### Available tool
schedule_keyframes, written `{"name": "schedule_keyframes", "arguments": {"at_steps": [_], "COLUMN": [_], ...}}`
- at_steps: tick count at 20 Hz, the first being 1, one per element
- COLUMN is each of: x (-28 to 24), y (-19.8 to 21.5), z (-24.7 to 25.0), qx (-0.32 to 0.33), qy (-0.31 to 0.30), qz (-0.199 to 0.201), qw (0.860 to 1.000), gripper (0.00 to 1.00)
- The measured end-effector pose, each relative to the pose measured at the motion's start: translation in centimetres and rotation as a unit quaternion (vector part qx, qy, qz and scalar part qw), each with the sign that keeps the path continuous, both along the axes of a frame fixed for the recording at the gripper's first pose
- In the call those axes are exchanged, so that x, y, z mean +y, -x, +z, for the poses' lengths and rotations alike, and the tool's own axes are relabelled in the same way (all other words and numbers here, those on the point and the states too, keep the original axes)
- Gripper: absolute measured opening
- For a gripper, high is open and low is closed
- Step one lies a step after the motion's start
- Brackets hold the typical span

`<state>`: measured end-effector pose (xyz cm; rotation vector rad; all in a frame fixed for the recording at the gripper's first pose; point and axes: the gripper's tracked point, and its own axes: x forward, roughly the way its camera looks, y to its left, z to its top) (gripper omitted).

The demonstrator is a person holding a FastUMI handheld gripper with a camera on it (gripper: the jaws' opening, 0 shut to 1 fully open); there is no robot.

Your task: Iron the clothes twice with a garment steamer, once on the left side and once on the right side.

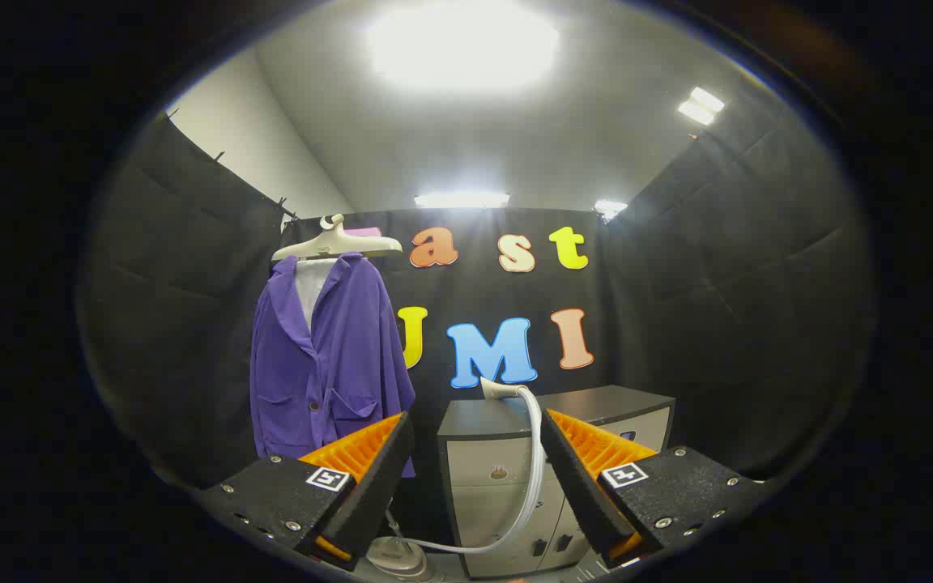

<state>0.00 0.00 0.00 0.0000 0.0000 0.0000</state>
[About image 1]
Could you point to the double ceiling light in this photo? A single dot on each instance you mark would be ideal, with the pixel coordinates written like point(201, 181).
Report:
point(700, 105)

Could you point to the large ceiling light panel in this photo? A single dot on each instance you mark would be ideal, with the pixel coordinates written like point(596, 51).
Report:
point(462, 44)

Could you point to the grey garment steamer base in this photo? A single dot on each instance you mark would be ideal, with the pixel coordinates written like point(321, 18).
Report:
point(398, 559)

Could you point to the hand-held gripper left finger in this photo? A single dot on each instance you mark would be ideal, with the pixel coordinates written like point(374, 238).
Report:
point(377, 486)

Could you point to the white clothes hanger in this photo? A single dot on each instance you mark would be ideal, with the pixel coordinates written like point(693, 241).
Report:
point(329, 241)

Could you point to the black backdrop cloth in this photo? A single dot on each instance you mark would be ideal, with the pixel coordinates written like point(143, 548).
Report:
point(175, 324)

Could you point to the grey cabinet with black top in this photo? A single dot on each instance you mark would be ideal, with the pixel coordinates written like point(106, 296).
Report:
point(487, 486)

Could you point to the purple jacket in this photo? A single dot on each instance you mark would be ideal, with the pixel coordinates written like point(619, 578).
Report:
point(345, 348)

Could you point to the long ceiling light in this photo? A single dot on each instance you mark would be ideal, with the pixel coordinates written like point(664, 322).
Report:
point(461, 199)

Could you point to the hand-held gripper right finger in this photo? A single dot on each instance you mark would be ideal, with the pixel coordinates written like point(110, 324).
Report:
point(580, 494)

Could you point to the small ceiling light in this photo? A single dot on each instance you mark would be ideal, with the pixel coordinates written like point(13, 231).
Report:
point(610, 208)

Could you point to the white padded garment form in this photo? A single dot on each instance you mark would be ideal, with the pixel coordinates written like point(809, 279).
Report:
point(311, 287)

